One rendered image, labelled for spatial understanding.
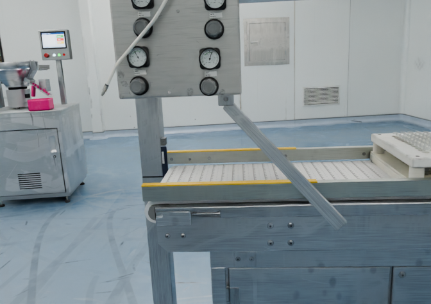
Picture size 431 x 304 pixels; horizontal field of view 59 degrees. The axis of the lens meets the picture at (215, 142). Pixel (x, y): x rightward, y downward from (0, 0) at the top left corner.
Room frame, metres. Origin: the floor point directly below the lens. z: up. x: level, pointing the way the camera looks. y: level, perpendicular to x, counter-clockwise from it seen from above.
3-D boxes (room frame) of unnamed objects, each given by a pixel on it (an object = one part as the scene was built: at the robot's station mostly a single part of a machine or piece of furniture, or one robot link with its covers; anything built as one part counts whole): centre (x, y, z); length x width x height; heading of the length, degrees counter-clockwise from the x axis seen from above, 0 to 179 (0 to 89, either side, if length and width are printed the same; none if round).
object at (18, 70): (3.19, 1.56, 0.95); 0.49 x 0.36 x 0.37; 94
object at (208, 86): (0.65, 0.01, 1.05); 0.03 x 0.03 x 0.04; 86
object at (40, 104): (2.96, 1.34, 0.80); 0.16 x 0.12 x 0.09; 94
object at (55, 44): (3.30, 1.31, 1.07); 0.23 x 0.10 x 0.62; 94
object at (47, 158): (3.14, 1.51, 0.38); 0.63 x 0.57 x 0.76; 94
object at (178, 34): (0.72, 0.06, 1.13); 0.22 x 0.11 x 0.20; 86
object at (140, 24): (0.66, 0.11, 1.15); 0.03 x 0.02 x 0.04; 86
